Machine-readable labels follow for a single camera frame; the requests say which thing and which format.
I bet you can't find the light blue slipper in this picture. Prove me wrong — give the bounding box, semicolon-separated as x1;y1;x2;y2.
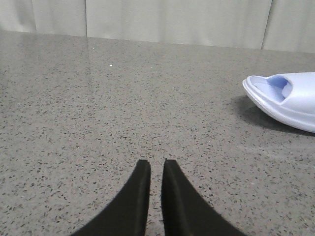
242;72;315;133

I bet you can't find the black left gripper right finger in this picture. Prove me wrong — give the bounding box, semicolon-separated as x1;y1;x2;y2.
161;160;244;236

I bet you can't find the white curtain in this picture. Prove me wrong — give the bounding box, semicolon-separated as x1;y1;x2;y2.
0;0;315;53

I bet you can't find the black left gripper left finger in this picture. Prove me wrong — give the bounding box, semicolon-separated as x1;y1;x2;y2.
73;160;151;236

